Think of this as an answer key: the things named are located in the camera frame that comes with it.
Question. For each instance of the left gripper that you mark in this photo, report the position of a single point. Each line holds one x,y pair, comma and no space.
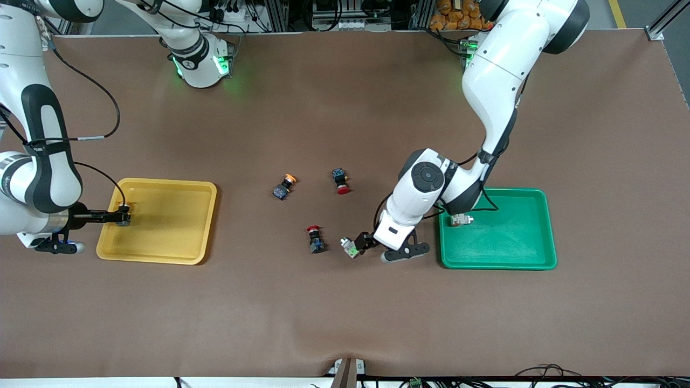
368,241

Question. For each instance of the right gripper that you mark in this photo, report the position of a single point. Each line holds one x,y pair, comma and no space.
81,214

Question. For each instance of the white green pushbutton green sticker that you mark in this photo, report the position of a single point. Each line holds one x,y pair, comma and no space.
351,249

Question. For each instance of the yellow pushbutton blue base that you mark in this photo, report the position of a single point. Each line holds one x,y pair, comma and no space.
124,217
281,191

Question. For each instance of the white green pushbutton orange clips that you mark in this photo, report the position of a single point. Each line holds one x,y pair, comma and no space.
461,220

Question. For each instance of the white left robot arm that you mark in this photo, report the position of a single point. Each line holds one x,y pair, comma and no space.
501,70

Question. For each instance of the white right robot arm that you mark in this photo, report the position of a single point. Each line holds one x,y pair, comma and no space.
38,178

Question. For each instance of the red mushroom pushbutton blue base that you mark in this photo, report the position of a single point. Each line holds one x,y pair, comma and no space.
340,180
316,243

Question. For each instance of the yellow plastic tray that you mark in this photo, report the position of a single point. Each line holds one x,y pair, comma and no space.
167,226

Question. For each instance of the green plastic tray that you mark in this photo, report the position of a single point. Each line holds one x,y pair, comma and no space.
506,242

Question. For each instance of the white power strip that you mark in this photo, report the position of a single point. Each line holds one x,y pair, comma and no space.
353,25

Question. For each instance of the orange objects pile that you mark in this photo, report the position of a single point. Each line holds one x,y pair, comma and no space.
458,15

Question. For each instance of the grey camera stand bracket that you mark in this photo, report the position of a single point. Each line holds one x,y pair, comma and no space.
347,372

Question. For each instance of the aluminium frame post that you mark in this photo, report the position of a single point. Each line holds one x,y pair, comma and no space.
668,19

